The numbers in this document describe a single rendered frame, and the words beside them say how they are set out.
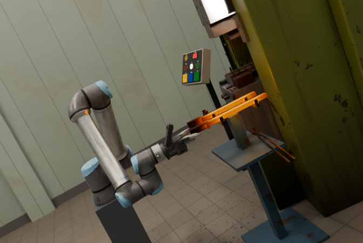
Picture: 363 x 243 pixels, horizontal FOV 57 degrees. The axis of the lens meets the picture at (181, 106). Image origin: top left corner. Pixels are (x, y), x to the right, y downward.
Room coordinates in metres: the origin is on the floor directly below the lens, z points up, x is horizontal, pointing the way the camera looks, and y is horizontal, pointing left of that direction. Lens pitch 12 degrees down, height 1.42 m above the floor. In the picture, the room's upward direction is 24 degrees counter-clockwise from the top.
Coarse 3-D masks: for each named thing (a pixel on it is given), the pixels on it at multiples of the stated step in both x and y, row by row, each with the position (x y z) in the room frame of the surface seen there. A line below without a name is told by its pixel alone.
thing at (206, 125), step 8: (256, 96) 1.73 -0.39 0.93; (264, 96) 1.71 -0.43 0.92; (240, 104) 1.71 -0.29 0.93; (248, 104) 1.69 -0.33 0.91; (224, 112) 1.70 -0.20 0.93; (232, 112) 1.68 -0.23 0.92; (208, 120) 1.68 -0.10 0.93; (216, 120) 1.66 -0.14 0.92; (192, 128) 1.66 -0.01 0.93; (200, 128) 1.66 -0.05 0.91; (208, 128) 1.65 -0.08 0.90
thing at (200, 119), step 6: (246, 96) 1.82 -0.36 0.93; (252, 96) 1.83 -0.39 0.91; (234, 102) 1.81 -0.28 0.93; (240, 102) 1.81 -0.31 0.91; (222, 108) 1.80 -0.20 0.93; (228, 108) 1.80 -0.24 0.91; (210, 114) 1.78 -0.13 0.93; (216, 114) 1.79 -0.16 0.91; (192, 120) 1.77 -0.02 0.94; (198, 120) 1.78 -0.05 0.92; (204, 120) 1.76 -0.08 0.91; (192, 126) 1.77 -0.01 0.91
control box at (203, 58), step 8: (184, 56) 3.00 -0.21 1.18; (192, 56) 2.86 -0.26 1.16; (200, 56) 2.74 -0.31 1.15; (208, 56) 2.74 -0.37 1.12; (184, 64) 2.98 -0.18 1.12; (192, 64) 2.84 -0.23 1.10; (200, 64) 2.72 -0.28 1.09; (208, 64) 2.72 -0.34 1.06; (184, 72) 2.95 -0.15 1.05; (192, 72) 2.82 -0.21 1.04; (200, 72) 2.70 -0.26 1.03; (208, 72) 2.71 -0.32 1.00; (200, 80) 2.68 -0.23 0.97; (208, 80) 2.70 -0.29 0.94
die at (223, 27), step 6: (228, 18) 2.23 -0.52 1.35; (210, 24) 2.23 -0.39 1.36; (216, 24) 2.23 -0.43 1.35; (222, 24) 2.23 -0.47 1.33; (228, 24) 2.23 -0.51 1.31; (234, 24) 2.23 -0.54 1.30; (210, 30) 2.27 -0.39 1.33; (216, 30) 2.23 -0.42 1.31; (222, 30) 2.23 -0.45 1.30; (228, 30) 2.23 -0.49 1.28; (210, 36) 2.36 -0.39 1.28; (216, 36) 2.23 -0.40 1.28
